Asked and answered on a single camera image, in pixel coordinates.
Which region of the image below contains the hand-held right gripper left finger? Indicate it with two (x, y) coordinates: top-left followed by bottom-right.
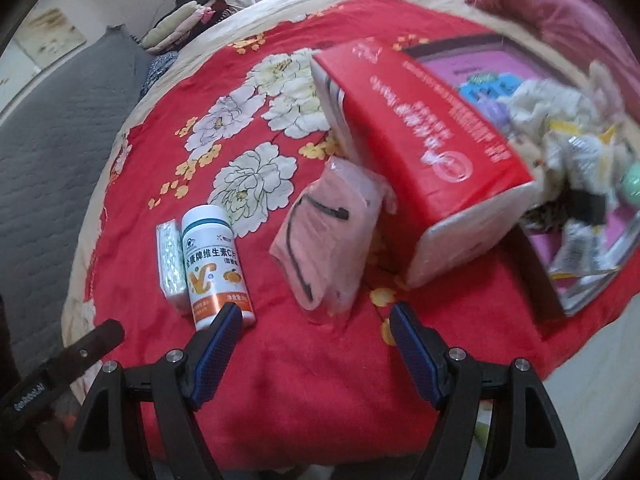
(60, 302), (244, 480)

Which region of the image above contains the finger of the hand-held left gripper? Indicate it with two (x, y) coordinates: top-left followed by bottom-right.
(50, 319), (126, 376)

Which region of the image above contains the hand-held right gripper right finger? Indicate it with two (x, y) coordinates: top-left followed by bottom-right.
(389, 301), (581, 480)

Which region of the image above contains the white vitamin bottle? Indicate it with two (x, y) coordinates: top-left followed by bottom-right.
(180, 204), (257, 332)

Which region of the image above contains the tissue pack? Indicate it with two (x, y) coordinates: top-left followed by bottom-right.
(155, 219), (193, 313)

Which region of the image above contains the pink pouch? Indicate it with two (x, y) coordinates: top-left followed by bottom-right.
(269, 156), (398, 328)

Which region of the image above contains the leopard print cloth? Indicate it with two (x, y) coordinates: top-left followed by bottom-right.
(520, 200), (566, 233)

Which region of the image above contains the red and white box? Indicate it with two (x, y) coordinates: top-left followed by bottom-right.
(310, 40), (537, 288)

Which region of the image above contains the white floral cloth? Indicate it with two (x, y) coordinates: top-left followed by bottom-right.
(507, 77), (631, 206)

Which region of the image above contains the pink printed box lid tray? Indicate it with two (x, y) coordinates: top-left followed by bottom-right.
(402, 35), (640, 318)

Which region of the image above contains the red floral blanket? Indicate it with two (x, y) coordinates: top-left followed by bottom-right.
(62, 0), (640, 461)

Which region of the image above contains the grey quilted headboard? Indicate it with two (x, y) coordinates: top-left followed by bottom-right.
(0, 25), (151, 376)

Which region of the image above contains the dark blue floral cloth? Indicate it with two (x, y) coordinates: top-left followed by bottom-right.
(141, 51), (180, 96)

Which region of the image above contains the stack of folded quilts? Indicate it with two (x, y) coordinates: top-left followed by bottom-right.
(140, 0), (241, 53)

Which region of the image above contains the pink blanket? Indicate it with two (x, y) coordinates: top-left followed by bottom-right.
(375, 0), (640, 126)

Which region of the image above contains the wall picture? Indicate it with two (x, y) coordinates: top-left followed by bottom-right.
(10, 7), (88, 73)

